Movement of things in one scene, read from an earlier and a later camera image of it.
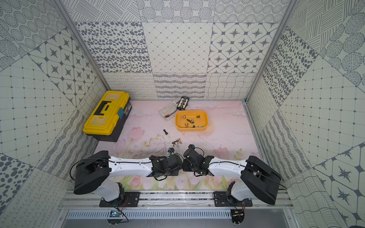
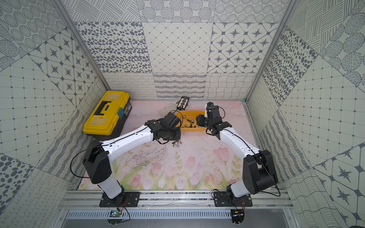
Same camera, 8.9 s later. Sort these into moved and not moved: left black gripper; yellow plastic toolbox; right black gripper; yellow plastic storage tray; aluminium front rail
Moved: left black gripper; right black gripper
Not moved: yellow plastic toolbox; aluminium front rail; yellow plastic storage tray
